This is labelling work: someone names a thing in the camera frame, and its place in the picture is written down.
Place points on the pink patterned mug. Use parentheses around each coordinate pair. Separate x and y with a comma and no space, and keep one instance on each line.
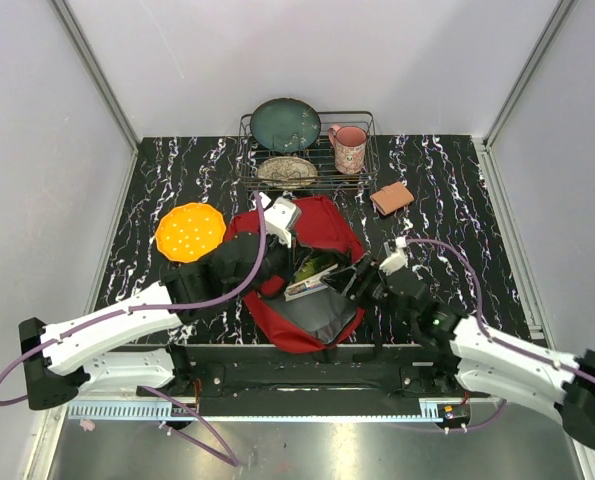
(349,145)

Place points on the black wire dish rack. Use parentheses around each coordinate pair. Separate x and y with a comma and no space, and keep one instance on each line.
(251,154)

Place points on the pink leather wallet notebook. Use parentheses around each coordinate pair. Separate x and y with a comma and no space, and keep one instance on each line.
(391,198)

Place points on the beige patterned small plate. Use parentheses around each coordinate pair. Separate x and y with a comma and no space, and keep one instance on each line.
(287,172)

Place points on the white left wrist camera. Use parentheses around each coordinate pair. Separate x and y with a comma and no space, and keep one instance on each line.
(280,217)

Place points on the dark teal plate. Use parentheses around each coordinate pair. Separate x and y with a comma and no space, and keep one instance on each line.
(285,125)

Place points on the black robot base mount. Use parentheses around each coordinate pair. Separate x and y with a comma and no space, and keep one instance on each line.
(348,380)

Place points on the blue Animal Farm book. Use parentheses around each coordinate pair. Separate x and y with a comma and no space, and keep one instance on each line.
(315,264)

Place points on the blue treehouse comic book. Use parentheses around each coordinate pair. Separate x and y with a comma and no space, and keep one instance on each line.
(304,288)

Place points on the orange dotted plate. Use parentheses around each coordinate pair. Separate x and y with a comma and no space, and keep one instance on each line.
(190,231)

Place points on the red backpack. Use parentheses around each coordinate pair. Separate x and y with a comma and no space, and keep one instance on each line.
(322,320)

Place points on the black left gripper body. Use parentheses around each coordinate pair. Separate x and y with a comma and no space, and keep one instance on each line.
(278,262)

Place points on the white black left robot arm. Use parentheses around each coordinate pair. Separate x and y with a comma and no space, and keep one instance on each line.
(55,354)

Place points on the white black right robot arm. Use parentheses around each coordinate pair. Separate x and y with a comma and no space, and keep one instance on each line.
(558,385)

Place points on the aluminium frame rail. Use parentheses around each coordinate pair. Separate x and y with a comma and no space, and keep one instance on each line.
(77,37)

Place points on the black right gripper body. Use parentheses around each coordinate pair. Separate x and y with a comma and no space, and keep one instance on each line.
(380,295)

